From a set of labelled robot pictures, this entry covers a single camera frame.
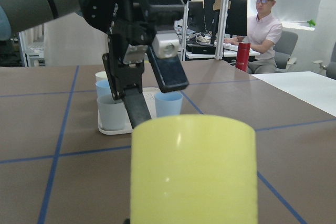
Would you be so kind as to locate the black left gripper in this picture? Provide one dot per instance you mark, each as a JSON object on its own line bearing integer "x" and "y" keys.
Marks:
{"x": 131, "y": 26}

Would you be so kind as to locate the light blue plastic cup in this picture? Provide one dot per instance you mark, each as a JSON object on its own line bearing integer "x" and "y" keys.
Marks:
{"x": 167, "y": 104}

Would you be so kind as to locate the yellow plastic cup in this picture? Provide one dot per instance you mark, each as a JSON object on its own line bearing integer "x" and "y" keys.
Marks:
{"x": 193, "y": 169}

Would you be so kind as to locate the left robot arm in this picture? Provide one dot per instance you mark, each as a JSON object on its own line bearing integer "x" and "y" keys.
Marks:
{"x": 19, "y": 15}

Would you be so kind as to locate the cream plastic cup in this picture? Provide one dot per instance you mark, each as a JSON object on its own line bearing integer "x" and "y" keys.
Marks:
{"x": 101, "y": 75}

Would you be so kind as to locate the grey plastic cup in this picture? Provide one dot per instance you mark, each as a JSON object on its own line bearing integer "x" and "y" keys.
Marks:
{"x": 112, "y": 113}

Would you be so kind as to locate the red water bottle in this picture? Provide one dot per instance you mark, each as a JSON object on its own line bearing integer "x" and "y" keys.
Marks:
{"x": 242, "y": 56}

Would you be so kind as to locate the seated man pink shirt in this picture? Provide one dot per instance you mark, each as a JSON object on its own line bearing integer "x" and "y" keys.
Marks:
{"x": 263, "y": 32}

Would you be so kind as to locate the grey office chair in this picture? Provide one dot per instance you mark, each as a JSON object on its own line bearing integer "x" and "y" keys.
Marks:
{"x": 283, "y": 51}

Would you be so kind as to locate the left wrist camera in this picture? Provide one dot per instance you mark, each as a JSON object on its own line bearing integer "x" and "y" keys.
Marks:
{"x": 166, "y": 45}

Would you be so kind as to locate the aluminium frame post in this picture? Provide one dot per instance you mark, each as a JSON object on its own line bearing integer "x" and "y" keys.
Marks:
{"x": 221, "y": 29}

